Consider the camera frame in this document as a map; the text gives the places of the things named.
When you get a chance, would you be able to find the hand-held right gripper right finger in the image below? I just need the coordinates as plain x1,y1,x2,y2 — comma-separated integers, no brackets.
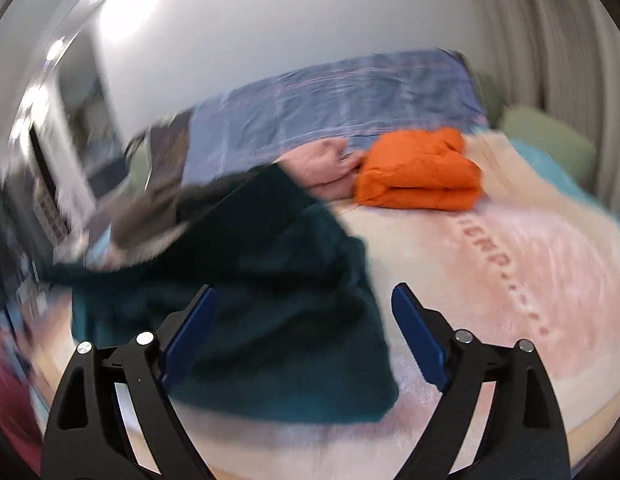
391,282,573,480

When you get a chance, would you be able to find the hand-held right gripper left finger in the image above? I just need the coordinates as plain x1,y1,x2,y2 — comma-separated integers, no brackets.
42,284,219,480

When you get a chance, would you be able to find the dark green hooded fleece jacket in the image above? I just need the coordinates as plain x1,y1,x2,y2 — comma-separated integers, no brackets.
37,164,401,423

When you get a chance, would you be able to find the pink plush blanket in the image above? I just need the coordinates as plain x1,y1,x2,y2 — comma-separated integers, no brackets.
20,129,620,466

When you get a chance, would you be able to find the brown fleece garment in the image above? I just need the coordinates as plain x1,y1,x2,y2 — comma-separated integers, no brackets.
110,180,201,253

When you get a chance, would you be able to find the folded orange puffer jacket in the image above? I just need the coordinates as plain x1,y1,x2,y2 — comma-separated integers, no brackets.
354,127,483,211

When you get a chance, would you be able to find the small green pillow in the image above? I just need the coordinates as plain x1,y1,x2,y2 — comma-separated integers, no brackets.
129,142,152,193

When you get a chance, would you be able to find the red cloth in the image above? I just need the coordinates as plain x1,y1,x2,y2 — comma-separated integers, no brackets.
0,350,46,461

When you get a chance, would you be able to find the dark tree print blanket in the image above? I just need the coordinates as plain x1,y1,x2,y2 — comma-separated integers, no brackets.
139,114,195,192

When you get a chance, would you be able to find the folded pink fleece garment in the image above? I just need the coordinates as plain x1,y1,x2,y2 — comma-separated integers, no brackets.
280,139,367,202

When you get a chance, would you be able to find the large green pillow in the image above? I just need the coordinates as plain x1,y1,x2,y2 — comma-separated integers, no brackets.
500,105,598,186

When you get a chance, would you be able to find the arched doorway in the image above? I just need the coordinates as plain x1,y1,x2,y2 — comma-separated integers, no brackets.
54,35,118,181

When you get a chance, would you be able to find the blue plaid bed sheet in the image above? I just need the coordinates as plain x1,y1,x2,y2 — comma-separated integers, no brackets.
182,49,486,187

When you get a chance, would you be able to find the green headboard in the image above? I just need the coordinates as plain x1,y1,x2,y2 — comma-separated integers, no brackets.
476,71,501,123

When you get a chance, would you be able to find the beige pleated curtain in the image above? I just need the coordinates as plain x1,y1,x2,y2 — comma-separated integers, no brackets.
470,0,620,201

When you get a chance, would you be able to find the white wire rack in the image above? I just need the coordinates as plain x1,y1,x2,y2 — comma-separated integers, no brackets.
32,175,72,242

